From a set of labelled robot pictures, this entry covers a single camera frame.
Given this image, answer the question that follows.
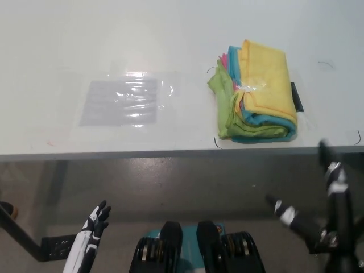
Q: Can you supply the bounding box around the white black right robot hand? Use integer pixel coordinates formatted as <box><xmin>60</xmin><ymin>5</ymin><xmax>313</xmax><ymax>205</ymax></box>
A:
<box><xmin>265</xmin><ymin>139</ymin><xmax>363</xmax><ymax>260</ymax></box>

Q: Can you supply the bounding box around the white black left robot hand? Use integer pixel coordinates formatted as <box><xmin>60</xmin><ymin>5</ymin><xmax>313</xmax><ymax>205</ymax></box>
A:
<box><xmin>62</xmin><ymin>200</ymin><xmax>112</xmax><ymax>273</ymax></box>

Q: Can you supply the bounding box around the teal microfibre cloth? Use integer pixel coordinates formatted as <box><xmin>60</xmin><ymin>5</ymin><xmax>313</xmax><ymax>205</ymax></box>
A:
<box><xmin>226</xmin><ymin>44</ymin><xmax>298</xmax><ymax>143</ymax></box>

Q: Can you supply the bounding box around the black perforated foot plate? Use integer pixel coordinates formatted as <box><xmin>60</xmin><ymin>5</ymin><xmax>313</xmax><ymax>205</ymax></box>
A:
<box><xmin>307</xmin><ymin>227</ymin><xmax>340</xmax><ymax>255</ymax></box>
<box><xmin>41</xmin><ymin>234</ymin><xmax>78</xmax><ymax>261</ymax></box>

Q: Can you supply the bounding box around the black table leg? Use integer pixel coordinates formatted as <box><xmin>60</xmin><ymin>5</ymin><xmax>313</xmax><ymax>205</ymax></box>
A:
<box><xmin>0</xmin><ymin>203</ymin><xmax>48</xmax><ymax>263</ymax></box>

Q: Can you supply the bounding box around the black shoe with tan sole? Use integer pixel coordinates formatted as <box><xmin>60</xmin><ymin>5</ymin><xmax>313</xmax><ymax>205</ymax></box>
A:
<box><xmin>0</xmin><ymin>201</ymin><xmax>19</xmax><ymax>221</ymax></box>

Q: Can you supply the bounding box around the black rectangular tag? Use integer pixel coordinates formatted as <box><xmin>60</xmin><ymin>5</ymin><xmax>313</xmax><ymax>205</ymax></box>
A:
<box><xmin>290</xmin><ymin>81</ymin><xmax>305</xmax><ymax>113</ymax></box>

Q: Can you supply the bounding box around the clear plastic sleeve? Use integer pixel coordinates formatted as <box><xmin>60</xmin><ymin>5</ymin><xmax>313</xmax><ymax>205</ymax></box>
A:
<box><xmin>67</xmin><ymin>68</ymin><xmax>183</xmax><ymax>134</ymax></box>

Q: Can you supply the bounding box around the clear tape piece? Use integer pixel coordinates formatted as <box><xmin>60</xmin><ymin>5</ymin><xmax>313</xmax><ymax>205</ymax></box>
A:
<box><xmin>235</xmin><ymin>81</ymin><xmax>268</xmax><ymax>94</ymax></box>

